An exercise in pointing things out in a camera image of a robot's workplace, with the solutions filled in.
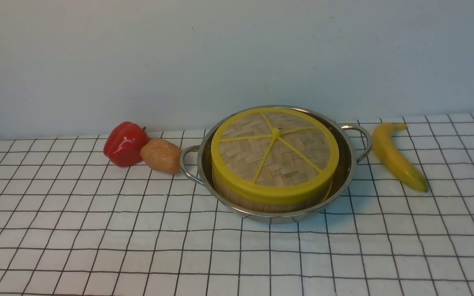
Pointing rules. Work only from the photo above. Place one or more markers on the yellow-rimmed bamboo steamer basket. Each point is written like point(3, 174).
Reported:
point(277, 199)

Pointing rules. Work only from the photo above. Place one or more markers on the yellow-rimmed bamboo steamer lid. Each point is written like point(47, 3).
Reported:
point(274, 146)

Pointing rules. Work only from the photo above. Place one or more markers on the stainless steel pot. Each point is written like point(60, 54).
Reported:
point(354, 143)

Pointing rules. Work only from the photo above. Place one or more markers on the white checkered tablecloth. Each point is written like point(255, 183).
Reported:
point(72, 224)

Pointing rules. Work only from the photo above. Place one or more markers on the red bell pepper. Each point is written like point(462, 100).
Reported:
point(124, 143)

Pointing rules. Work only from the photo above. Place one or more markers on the brown bread roll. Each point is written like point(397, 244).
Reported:
point(161, 155)

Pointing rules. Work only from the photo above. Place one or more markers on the yellow banana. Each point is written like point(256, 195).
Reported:
point(393, 160)

